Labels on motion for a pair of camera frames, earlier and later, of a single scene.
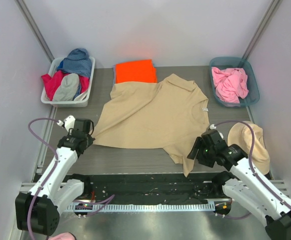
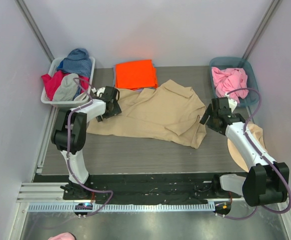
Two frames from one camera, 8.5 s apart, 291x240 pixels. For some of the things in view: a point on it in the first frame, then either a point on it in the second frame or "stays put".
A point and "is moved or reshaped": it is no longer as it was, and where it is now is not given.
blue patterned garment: x=77 y=61 stays put
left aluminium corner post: x=32 y=25 stays put
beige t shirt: x=170 y=114 is moved or reshaped
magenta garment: x=51 y=83 stays put
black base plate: x=155 y=188 stays put
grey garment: x=68 y=88 stays put
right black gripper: x=196 y=150 → x=211 y=117
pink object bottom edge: x=65 y=236 stays put
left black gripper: x=86 y=136 → x=114 y=107
